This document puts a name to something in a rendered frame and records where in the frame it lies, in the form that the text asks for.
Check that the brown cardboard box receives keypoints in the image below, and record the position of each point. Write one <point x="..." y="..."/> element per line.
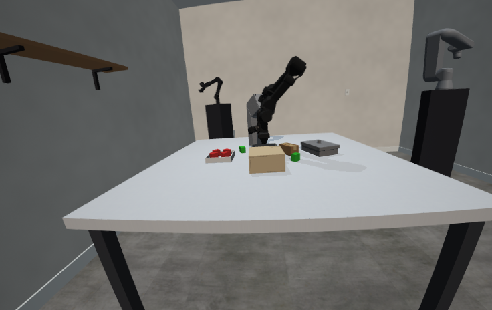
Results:
<point x="289" y="148"/>

